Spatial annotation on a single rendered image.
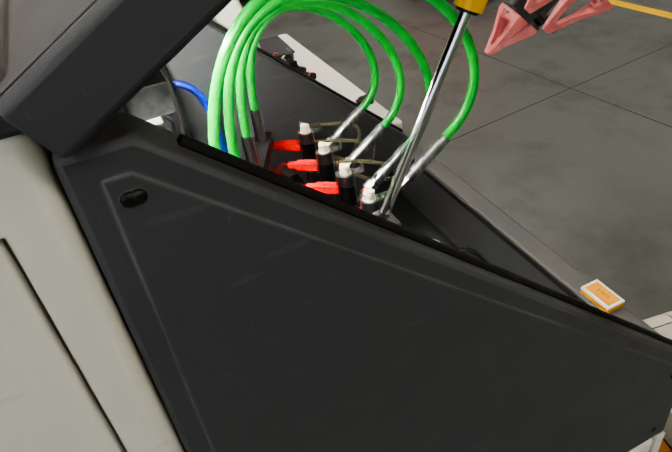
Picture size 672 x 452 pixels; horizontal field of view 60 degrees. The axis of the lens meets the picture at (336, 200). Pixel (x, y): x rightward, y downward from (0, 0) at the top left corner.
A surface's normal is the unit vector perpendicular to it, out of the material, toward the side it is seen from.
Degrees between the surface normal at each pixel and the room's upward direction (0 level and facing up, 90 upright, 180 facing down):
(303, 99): 90
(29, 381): 90
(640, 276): 0
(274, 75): 90
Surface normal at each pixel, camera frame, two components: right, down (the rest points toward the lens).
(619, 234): -0.11, -0.81
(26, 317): 0.42, 0.49
